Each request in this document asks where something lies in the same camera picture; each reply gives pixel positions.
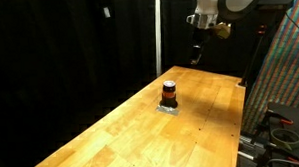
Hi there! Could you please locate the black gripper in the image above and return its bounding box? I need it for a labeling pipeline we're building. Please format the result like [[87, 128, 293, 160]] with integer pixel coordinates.
[[189, 25, 213, 65]]

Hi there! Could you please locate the white vertical pole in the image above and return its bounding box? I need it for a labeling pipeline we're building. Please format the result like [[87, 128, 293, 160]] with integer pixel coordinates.
[[153, 0, 164, 77]]

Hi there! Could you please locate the dark red-banded cup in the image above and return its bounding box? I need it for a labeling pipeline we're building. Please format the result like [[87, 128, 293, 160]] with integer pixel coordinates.
[[160, 80, 178, 107]]

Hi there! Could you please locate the black stand pole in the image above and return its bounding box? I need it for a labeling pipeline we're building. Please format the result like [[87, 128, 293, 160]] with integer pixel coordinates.
[[237, 23, 270, 88]]

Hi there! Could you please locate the silver tape patch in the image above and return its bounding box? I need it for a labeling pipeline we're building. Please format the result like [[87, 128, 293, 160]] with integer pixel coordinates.
[[155, 104, 181, 117]]

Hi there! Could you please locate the colourful woven panel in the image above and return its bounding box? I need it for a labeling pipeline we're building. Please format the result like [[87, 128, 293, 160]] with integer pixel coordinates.
[[237, 0, 299, 135]]

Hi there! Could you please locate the black perforated metal plate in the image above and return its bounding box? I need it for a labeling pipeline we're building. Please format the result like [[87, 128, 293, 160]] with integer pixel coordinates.
[[265, 100, 299, 130]]

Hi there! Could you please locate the roll of masking tape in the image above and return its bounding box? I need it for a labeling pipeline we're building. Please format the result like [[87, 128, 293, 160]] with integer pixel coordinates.
[[269, 126, 299, 151]]

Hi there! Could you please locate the black curtain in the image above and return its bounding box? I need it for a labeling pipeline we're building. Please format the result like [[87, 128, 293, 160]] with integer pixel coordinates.
[[0, 0, 299, 167]]

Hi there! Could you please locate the tan wrist camera box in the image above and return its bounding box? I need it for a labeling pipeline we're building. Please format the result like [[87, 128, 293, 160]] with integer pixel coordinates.
[[211, 22, 232, 40]]

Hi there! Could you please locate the black cable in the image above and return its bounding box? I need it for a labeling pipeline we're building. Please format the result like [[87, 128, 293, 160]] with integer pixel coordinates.
[[284, 8, 299, 42]]

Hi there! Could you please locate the aluminium extrusion rail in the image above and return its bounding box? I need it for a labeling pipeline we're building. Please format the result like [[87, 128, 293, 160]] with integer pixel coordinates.
[[236, 129, 270, 161]]

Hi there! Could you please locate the orange handled clamp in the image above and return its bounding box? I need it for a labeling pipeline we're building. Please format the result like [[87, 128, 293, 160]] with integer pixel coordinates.
[[279, 117, 295, 126]]

